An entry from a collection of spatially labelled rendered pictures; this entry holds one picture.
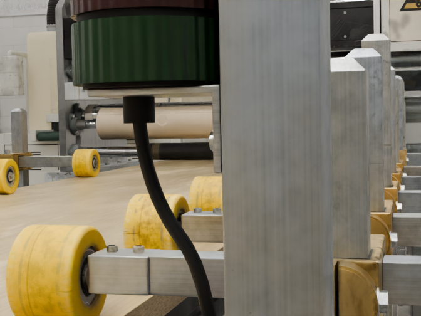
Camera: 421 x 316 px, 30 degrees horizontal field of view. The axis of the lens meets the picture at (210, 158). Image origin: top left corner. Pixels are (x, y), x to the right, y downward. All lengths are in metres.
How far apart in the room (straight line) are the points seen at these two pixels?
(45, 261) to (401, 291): 0.26
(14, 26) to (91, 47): 10.18
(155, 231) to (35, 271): 0.25
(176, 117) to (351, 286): 2.49
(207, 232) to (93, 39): 0.58
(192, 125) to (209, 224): 2.11
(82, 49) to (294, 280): 0.11
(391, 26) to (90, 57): 2.56
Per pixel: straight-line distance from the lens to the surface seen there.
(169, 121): 2.97
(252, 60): 0.27
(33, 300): 0.62
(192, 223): 0.85
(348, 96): 0.52
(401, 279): 0.57
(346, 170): 0.52
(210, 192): 1.08
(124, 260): 0.60
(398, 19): 2.82
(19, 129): 2.38
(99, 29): 0.28
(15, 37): 10.44
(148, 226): 0.84
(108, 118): 3.05
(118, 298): 0.74
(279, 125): 0.27
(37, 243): 0.62
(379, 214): 0.76
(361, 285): 0.50
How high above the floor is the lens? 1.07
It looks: 3 degrees down
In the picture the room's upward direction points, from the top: 1 degrees counter-clockwise
